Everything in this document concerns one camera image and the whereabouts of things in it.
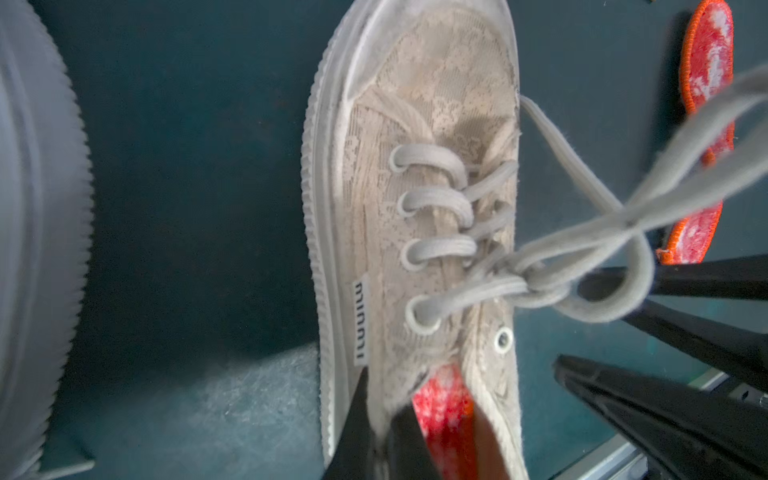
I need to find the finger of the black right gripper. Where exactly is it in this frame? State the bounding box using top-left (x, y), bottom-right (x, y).
top-left (623, 301), bottom-right (767, 392)
top-left (578, 254), bottom-right (768, 300)

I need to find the beige lace sneaker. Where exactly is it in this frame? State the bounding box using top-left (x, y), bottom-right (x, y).
top-left (301, 1), bottom-right (767, 479)

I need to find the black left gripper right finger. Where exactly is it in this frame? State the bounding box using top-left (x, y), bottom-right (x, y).
top-left (553, 355), bottom-right (767, 479)

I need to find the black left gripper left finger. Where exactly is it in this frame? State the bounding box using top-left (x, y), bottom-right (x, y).
top-left (323, 371), bottom-right (441, 480)

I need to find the red orange insole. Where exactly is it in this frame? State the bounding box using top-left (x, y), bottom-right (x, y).
top-left (655, 0), bottom-right (736, 266)

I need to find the white sneaker front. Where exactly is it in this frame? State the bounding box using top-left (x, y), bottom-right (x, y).
top-left (1, 1), bottom-right (94, 479)

